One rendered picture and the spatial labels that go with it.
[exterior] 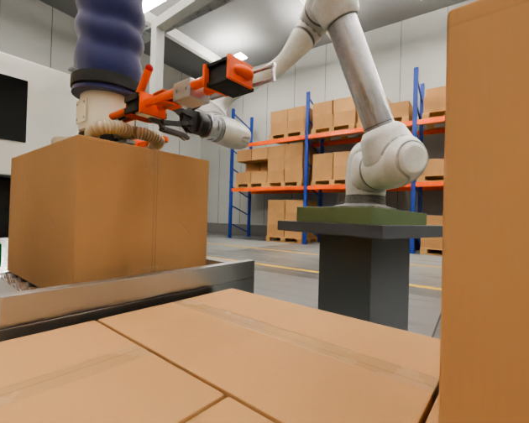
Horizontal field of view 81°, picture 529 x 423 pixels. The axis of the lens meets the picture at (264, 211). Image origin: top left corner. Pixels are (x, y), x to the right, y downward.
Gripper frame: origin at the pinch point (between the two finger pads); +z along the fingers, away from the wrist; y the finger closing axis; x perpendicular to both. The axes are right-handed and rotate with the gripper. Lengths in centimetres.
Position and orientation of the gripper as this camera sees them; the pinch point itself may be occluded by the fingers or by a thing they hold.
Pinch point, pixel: (149, 107)
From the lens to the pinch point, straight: 100.0
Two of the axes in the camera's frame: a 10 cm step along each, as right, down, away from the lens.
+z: -6.3, -0.4, -7.7
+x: -7.7, -0.2, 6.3
